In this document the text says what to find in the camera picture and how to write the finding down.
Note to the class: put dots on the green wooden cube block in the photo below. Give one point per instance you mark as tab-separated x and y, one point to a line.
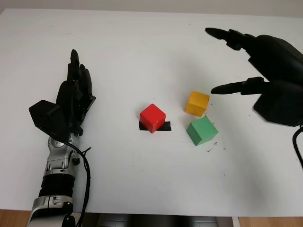
201	132

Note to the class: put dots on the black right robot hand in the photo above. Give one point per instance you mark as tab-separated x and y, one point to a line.
277	61

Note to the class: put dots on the black tape strip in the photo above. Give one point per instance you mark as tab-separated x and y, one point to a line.
165	126

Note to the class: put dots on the yellow wooden cube block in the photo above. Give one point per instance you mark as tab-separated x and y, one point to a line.
196	104

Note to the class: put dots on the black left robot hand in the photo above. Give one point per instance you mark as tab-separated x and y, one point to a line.
71	99

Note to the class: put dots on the dark robot torso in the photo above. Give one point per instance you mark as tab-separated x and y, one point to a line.
165	221

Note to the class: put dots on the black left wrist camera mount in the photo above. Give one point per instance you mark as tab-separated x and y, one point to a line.
47	116

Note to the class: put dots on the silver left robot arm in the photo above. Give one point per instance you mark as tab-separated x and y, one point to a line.
56	165

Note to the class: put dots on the red wooden cube block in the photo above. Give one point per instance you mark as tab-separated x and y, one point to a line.
151	117

